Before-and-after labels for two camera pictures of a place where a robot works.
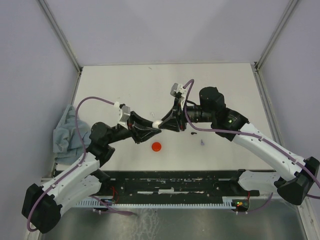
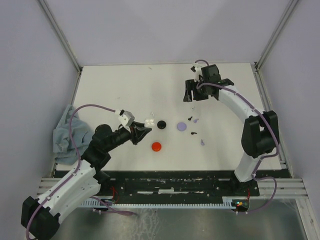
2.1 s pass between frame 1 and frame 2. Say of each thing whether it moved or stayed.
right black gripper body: moved
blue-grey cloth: stayed
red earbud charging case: stayed
